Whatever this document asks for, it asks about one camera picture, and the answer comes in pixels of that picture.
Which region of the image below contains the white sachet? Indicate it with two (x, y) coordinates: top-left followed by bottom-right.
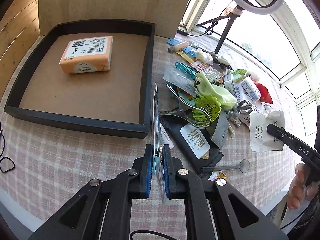
(249, 110), (285, 152)

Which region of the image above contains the white box red calligraphy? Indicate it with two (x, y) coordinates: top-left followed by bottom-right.
(234, 83), (265, 127)

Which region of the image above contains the blue cartoon tissue pack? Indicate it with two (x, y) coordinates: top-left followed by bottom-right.
(152, 83), (170, 204)

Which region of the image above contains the person's right hand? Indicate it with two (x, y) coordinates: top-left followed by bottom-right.
(287, 163), (319, 210)

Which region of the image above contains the coffee mate sachet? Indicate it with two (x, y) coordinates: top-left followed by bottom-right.
(208, 171), (229, 181)

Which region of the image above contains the red pouch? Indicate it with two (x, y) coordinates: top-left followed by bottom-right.
(254, 81), (273, 104)

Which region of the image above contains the metal spoon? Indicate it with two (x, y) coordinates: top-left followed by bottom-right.
(202, 159), (250, 173)

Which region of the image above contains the grey ball cluster toy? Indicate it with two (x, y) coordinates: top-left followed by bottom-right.
(225, 109), (241, 127)

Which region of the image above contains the white blue tube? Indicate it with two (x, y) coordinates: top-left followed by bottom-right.
(241, 76), (261, 102)

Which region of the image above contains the grey sachet packet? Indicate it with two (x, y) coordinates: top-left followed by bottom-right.
(163, 67), (196, 98)
(211, 111), (229, 150)

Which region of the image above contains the black snack bag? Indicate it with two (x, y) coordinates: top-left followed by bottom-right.
(159, 115), (223, 178)

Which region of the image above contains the green mesh net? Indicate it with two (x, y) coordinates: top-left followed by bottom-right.
(192, 95), (222, 122)

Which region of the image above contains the large metal clamp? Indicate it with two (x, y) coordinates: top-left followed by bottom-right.
(159, 82), (212, 128)

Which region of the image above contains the light green cloth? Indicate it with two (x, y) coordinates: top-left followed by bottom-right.
(195, 72), (237, 110)

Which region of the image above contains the teal clothespin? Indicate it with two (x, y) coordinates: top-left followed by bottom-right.
(175, 62), (197, 80)

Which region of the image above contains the grey sachet packet upper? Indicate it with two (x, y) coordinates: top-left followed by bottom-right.
(163, 67), (196, 98)

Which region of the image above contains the tripod stand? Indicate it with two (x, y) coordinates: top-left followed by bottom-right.
(196, 12), (240, 54)

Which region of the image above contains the black cardboard tray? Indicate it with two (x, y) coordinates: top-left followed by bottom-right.
(4, 19), (156, 139)

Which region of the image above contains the orange tissue pack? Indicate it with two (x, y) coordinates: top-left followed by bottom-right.
(59, 36), (113, 74)

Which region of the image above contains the wooden board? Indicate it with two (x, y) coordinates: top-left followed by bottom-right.
(38, 0), (188, 37)

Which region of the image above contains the white coiled cable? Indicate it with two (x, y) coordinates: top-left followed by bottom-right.
(203, 69), (221, 83)

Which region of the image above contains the wooden handle tool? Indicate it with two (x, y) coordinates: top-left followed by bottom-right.
(168, 41), (189, 53)

